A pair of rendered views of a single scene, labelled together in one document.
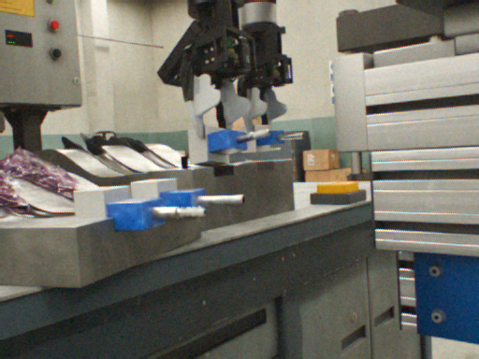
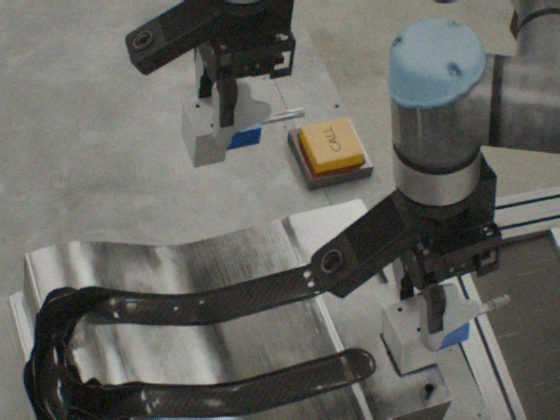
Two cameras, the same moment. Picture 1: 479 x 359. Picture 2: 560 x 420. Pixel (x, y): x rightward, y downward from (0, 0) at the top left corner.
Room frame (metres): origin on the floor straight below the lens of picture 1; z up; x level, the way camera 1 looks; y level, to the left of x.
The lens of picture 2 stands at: (0.71, 0.66, 1.92)
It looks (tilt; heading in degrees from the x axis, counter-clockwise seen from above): 54 degrees down; 296
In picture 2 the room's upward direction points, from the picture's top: 8 degrees clockwise
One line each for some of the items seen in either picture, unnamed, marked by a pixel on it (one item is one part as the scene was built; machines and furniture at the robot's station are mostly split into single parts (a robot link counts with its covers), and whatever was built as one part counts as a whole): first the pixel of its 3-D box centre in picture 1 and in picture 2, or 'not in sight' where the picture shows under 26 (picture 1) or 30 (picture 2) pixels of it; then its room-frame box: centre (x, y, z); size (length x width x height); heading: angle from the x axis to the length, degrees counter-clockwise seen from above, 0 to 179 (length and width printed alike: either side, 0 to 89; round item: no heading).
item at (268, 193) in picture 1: (139, 179); (174, 365); (1.03, 0.18, 0.87); 0.50 x 0.26 x 0.14; 52
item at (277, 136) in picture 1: (274, 137); (246, 123); (1.12, -0.08, 0.93); 0.13 x 0.05 x 0.05; 52
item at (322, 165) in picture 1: (335, 179); not in sight; (7.69, -1.33, 0.42); 0.86 x 0.33 x 0.83; 52
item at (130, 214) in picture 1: (145, 213); not in sight; (0.56, 0.10, 0.86); 0.13 x 0.05 x 0.05; 70
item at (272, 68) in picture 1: (264, 58); (243, 23); (1.13, -0.07, 1.09); 0.09 x 0.08 x 0.12; 52
